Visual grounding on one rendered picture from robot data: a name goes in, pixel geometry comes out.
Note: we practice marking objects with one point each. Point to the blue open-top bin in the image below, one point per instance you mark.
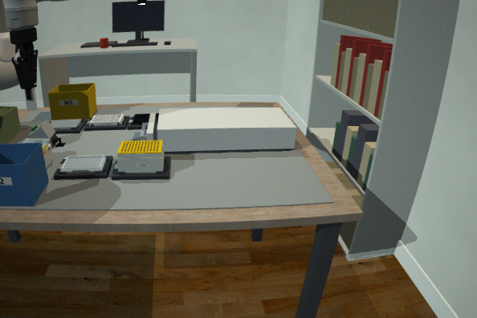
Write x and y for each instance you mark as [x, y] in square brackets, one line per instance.
[23, 174]

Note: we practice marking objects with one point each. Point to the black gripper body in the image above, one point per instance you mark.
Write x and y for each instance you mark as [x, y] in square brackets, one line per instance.
[23, 41]

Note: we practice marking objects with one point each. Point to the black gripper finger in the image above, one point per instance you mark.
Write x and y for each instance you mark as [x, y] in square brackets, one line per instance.
[33, 68]
[24, 77]

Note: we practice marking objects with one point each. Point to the yellow open-top bin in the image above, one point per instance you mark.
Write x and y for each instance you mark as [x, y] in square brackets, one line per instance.
[69, 105]

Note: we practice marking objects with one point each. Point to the large grey bench mat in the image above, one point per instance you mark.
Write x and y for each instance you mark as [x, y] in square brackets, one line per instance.
[197, 180]

